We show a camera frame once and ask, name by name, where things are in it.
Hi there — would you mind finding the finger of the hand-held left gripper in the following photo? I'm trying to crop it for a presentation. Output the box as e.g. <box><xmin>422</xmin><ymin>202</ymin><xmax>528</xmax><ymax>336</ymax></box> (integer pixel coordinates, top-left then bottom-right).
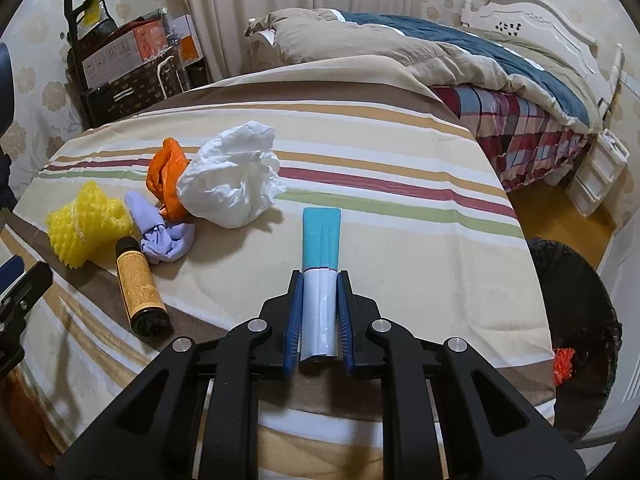
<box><xmin>0</xmin><ymin>261</ymin><xmax>53</xmax><ymax>333</ymax></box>
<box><xmin>0</xmin><ymin>254</ymin><xmax>24</xmax><ymax>293</ymax></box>

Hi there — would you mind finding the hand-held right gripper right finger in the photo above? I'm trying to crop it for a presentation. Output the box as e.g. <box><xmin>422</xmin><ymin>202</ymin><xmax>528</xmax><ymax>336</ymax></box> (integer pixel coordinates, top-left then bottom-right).
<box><xmin>336</xmin><ymin>270</ymin><xmax>588</xmax><ymax>480</ymax></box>

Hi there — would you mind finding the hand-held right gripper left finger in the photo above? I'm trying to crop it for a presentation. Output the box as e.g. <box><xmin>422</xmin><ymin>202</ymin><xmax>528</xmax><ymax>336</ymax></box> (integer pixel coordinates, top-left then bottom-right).
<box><xmin>54</xmin><ymin>269</ymin><xmax>306</xmax><ymax>480</ymax></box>

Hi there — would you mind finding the yellow foam net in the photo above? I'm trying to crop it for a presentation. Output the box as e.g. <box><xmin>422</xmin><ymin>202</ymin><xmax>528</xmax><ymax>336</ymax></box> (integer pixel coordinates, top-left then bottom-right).
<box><xmin>46</xmin><ymin>181</ymin><xmax>133</xmax><ymax>267</ymax></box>

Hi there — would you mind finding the teal and white package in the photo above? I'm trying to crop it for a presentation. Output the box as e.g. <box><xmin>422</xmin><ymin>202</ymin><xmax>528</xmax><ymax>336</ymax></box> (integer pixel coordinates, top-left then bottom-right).
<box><xmin>299</xmin><ymin>206</ymin><xmax>342</xmax><ymax>363</ymax></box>

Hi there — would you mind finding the amber bottle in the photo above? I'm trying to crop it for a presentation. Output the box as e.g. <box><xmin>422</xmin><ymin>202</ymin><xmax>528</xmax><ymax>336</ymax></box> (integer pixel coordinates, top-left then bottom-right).
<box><xmin>115</xmin><ymin>236</ymin><xmax>175</xmax><ymax>337</ymax></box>

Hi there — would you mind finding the purple cloth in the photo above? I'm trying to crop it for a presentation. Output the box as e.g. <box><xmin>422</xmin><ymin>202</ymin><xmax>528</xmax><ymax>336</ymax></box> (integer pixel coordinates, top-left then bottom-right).
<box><xmin>124</xmin><ymin>191</ymin><xmax>197</xmax><ymax>265</ymax></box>

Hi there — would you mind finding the white plastic bag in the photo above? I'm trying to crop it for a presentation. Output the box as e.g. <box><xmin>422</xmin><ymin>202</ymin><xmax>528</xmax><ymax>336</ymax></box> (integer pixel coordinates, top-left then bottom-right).
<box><xmin>176</xmin><ymin>121</ymin><xmax>287</xmax><ymax>228</ymax></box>

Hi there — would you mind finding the orange plastic bag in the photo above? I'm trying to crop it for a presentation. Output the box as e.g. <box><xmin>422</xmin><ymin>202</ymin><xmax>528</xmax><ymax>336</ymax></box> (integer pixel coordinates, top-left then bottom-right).
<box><xmin>146</xmin><ymin>137</ymin><xmax>193</xmax><ymax>222</ymax></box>

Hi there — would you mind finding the orange foam net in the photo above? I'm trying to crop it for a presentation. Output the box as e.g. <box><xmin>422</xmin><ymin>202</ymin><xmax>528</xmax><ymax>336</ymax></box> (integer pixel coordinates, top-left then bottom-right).
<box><xmin>552</xmin><ymin>347</ymin><xmax>576</xmax><ymax>386</ymax></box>

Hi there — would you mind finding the trash bin with black liner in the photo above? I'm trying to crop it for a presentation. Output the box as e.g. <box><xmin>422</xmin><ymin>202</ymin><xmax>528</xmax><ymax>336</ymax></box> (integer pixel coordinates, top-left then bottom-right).
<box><xmin>525</xmin><ymin>236</ymin><xmax>623</xmax><ymax>443</ymax></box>

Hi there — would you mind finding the brown cardboard box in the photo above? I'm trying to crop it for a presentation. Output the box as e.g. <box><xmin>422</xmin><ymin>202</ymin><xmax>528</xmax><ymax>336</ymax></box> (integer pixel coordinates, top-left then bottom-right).
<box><xmin>82</xmin><ymin>20</ymin><xmax>166</xmax><ymax>88</ymax></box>

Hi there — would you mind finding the plaid bedsheet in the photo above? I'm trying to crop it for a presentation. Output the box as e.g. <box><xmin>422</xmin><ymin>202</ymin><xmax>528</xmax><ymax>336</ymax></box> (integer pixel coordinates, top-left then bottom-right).
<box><xmin>432</xmin><ymin>85</ymin><xmax>593</xmax><ymax>192</ymax></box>

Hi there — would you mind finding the white drawer unit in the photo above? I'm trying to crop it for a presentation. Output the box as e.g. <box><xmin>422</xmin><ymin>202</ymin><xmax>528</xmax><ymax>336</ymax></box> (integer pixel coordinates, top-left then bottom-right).
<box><xmin>565</xmin><ymin>129</ymin><xmax>631</xmax><ymax>217</ymax></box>

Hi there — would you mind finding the white and orange box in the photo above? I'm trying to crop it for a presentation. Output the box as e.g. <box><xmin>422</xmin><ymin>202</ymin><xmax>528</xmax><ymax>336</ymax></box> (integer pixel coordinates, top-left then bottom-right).
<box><xmin>167</xmin><ymin>14</ymin><xmax>206</xmax><ymax>63</ymax></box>

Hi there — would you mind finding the bed with white headboard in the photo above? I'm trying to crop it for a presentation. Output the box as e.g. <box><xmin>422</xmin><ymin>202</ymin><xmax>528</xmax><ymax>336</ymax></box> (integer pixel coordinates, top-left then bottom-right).
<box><xmin>247</xmin><ymin>0</ymin><xmax>626</xmax><ymax>116</ymax></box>

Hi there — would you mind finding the black trolley handle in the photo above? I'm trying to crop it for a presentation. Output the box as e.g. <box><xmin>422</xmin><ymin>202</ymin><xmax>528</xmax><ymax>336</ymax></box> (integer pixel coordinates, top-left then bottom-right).
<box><xmin>64</xmin><ymin>0</ymin><xmax>98</xmax><ymax>86</ymax></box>

